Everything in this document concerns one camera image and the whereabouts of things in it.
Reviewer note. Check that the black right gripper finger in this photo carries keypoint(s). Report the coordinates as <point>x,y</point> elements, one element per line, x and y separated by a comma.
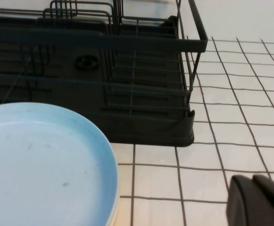
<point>257,204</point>

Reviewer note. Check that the light blue round plate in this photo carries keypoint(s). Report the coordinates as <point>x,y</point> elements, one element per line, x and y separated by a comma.
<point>45,164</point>

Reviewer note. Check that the pale green round plate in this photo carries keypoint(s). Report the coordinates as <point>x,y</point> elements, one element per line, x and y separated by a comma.
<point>114,210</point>

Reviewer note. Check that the round black drain plug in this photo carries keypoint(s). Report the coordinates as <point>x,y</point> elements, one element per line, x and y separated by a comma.
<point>86,62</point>

